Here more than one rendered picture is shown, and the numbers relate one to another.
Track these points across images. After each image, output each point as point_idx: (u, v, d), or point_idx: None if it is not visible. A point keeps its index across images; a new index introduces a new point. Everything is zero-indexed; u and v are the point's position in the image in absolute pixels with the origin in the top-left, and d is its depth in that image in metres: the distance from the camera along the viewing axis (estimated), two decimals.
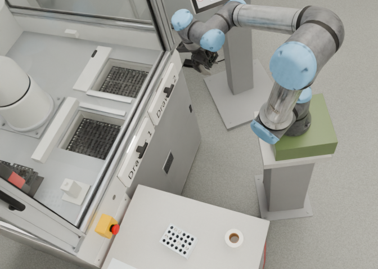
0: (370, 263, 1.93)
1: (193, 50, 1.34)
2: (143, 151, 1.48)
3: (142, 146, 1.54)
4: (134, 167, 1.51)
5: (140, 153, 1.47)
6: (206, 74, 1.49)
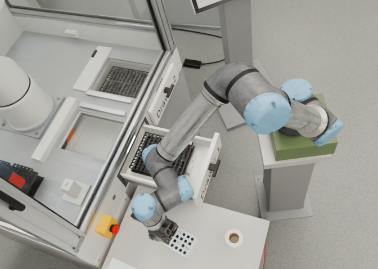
0: (370, 263, 1.93)
1: (153, 229, 1.18)
2: (216, 169, 1.38)
3: (212, 163, 1.45)
4: (205, 187, 1.41)
5: (214, 171, 1.37)
6: (163, 242, 1.32)
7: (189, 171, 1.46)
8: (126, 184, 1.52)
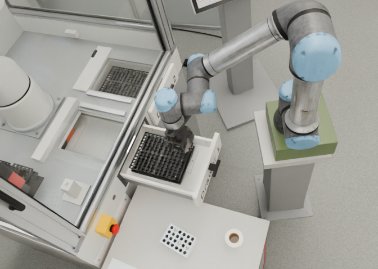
0: (370, 263, 1.93)
1: None
2: (216, 169, 1.38)
3: (212, 163, 1.45)
4: (205, 187, 1.41)
5: (214, 171, 1.37)
6: None
7: (189, 171, 1.46)
8: (126, 184, 1.52)
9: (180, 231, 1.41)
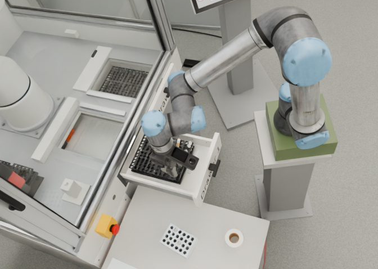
0: (370, 263, 1.93)
1: None
2: (216, 169, 1.38)
3: (212, 163, 1.45)
4: (205, 187, 1.41)
5: (214, 171, 1.37)
6: None
7: (189, 171, 1.46)
8: (126, 184, 1.52)
9: (180, 231, 1.41)
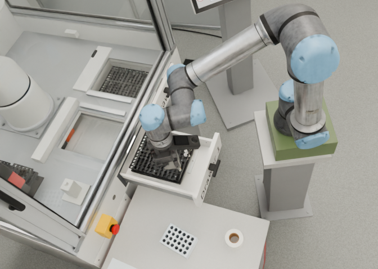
0: (370, 263, 1.93)
1: None
2: (216, 169, 1.38)
3: (212, 163, 1.45)
4: (205, 187, 1.41)
5: (214, 171, 1.37)
6: None
7: (189, 171, 1.46)
8: (126, 184, 1.52)
9: (180, 231, 1.41)
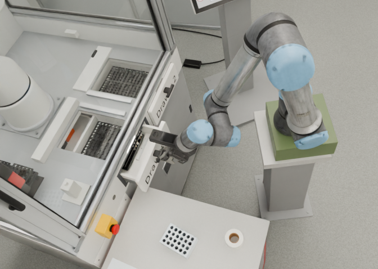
0: (370, 263, 1.93)
1: (186, 151, 1.27)
2: (160, 156, 1.45)
3: (159, 150, 1.52)
4: (151, 172, 1.49)
5: (158, 157, 1.45)
6: (167, 162, 1.42)
7: (137, 158, 1.54)
8: (126, 184, 1.52)
9: (180, 231, 1.41)
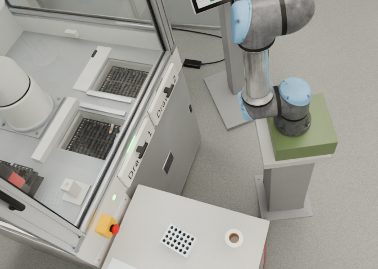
0: (370, 263, 1.93)
1: None
2: (143, 151, 1.48)
3: (142, 146, 1.54)
4: (134, 167, 1.51)
5: (140, 153, 1.47)
6: None
7: None
8: None
9: (180, 231, 1.41)
